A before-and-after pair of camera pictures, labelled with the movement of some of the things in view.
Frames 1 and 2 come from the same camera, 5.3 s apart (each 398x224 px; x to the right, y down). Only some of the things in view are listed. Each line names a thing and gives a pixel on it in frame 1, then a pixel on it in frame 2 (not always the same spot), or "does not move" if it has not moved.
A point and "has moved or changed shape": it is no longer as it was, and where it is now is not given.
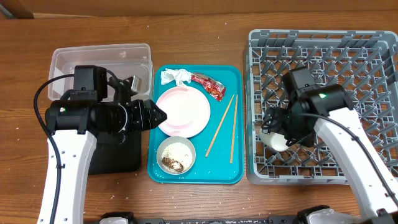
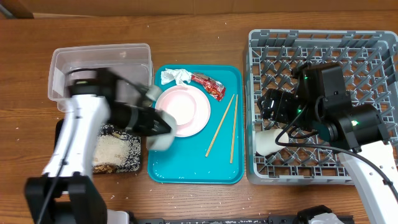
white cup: [275, 141] has moved or changed shape
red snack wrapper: [214, 88] does not move
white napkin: [180, 75] does not move
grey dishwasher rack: [364, 62] does not move
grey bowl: [176, 155] → [163, 141]
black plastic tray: [115, 152] does not move
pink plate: [188, 111] does not move
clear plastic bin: [122, 60] does not move
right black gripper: [273, 123] → [279, 113]
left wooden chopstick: [219, 127] does not move
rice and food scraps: [176, 158] → [116, 152]
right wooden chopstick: [234, 129] does not move
